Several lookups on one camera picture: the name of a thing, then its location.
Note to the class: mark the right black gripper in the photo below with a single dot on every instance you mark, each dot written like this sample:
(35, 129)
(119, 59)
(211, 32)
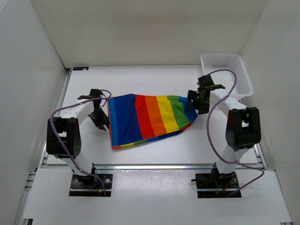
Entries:
(192, 95)

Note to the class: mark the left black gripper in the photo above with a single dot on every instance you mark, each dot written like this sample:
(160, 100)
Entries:
(100, 124)

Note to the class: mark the rainbow striped shorts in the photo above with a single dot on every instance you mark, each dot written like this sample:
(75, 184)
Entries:
(139, 119)

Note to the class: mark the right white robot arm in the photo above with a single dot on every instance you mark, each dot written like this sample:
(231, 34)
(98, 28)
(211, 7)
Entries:
(243, 129)

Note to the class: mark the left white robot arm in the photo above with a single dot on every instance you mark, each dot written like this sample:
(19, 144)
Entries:
(63, 135)

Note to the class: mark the white plastic basket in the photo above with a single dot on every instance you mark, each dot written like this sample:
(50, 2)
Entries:
(231, 72)

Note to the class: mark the blue label sticker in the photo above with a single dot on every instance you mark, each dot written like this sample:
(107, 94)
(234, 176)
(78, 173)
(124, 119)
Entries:
(80, 68)

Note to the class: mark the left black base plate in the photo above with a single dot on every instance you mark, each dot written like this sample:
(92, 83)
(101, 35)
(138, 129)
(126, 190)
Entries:
(89, 186)

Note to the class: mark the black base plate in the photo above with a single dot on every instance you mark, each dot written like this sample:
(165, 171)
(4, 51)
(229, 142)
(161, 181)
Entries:
(89, 186)
(216, 185)

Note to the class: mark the silver aluminium rail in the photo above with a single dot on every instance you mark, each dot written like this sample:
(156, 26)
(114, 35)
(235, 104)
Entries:
(149, 167)

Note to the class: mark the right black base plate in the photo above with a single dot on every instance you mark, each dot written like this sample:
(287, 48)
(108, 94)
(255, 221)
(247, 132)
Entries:
(216, 185)

